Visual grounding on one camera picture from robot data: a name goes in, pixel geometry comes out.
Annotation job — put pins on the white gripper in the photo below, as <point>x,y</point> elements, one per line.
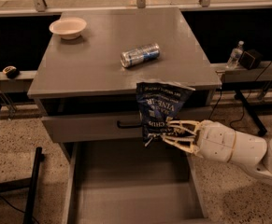
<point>217,141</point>

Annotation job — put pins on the blue chip bag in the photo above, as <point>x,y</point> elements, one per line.
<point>158,104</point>

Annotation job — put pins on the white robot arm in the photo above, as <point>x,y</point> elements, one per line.
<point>250,153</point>

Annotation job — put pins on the grey open bottom drawer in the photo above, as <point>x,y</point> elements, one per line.
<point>124,182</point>

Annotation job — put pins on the grey middle drawer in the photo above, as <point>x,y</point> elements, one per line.
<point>91,127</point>

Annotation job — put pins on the grey drawer cabinet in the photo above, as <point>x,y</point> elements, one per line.
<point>86,76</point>

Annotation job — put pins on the silver blue drink can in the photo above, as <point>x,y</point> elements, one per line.
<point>140,55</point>

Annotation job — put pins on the clear plastic water bottle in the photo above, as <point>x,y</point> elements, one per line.
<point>235,56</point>

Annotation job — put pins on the small black speaker box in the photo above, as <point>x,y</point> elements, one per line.
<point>250,59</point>

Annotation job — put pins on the white bowl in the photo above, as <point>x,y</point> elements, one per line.
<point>68,28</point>

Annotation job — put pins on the black chair leg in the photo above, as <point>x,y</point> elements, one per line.
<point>29,183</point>

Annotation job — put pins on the black yellow tape measure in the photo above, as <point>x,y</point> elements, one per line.
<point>11,71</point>

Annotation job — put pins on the black drawer handle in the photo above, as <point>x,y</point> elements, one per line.
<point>128,125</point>

